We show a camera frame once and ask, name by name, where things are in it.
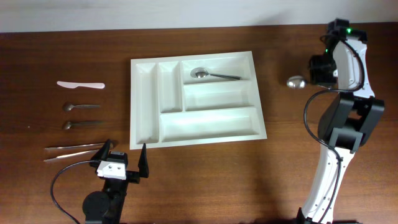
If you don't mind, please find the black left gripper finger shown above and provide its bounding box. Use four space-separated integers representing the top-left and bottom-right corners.
92 139 111 161
138 143 149 178

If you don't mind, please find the large metal spoon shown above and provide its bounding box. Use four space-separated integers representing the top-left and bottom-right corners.
286 75 310 90

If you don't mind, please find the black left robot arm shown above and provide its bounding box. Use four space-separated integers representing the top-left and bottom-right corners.
82 139 149 224

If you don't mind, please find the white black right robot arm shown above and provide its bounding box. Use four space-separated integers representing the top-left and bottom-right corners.
294 18 385 223

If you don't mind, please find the metal knife upper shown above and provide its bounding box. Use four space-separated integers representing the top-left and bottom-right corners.
44 142 105 151

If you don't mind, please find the metal knife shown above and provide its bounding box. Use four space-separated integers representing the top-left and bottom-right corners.
43 149 99 162
44 142 105 151

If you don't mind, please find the metal knife lower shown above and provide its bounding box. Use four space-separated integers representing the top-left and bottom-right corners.
43 149 99 162

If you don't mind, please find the small metal teaspoon lower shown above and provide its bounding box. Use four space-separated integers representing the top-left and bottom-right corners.
62 121 103 130

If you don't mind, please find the small metal teaspoon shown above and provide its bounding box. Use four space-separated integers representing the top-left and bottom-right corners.
62 121 103 130
62 103 101 112

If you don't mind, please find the small metal teaspoon upper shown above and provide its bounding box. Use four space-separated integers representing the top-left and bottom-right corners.
62 103 101 112

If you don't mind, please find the pink plastic knife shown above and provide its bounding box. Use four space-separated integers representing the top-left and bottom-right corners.
57 81 105 89

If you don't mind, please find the white plastic cutlery tray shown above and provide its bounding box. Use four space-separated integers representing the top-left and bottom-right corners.
129 51 267 150

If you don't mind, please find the metal spoon in tray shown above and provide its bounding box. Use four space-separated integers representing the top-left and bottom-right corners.
190 67 242 80

